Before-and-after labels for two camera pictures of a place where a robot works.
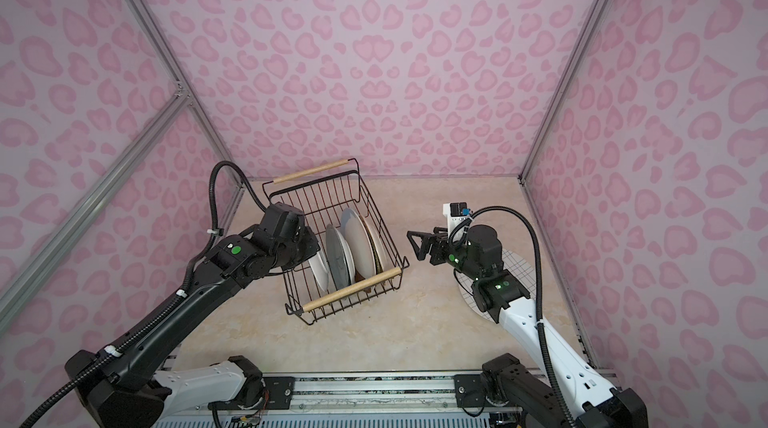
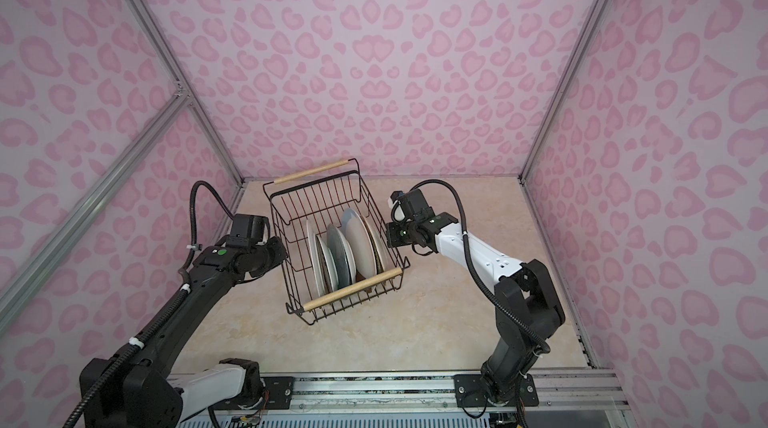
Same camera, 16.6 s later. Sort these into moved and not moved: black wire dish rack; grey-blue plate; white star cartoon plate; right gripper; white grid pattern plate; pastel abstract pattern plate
Moved: right gripper; white grid pattern plate
Not moved: pastel abstract pattern plate; grey-blue plate; black wire dish rack; white star cartoon plate
